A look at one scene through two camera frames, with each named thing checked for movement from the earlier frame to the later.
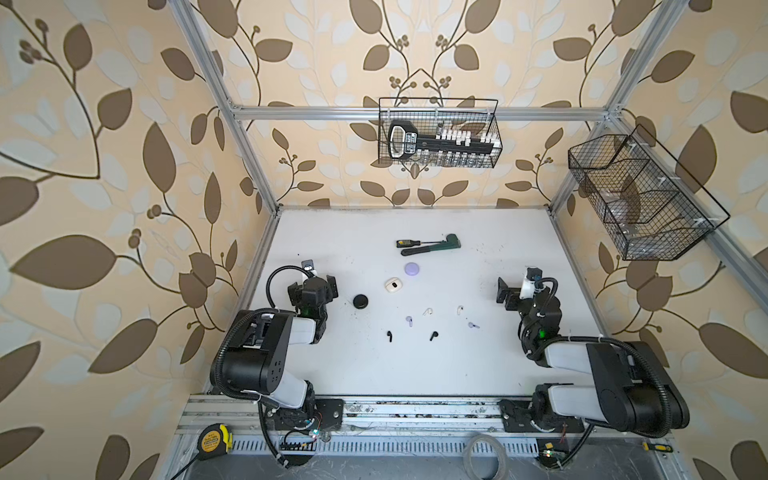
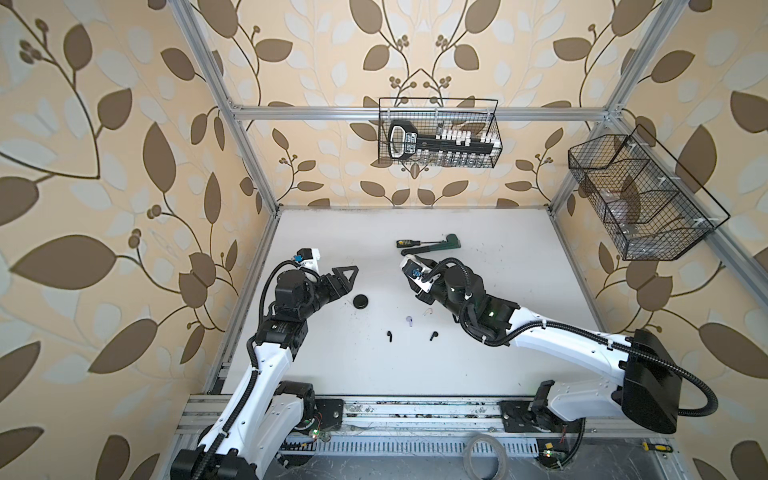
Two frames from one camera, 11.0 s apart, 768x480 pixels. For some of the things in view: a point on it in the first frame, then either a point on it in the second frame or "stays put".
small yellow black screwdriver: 656,446 stays put
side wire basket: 647,205 stays put
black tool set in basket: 445,147 stays put
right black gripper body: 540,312 to 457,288
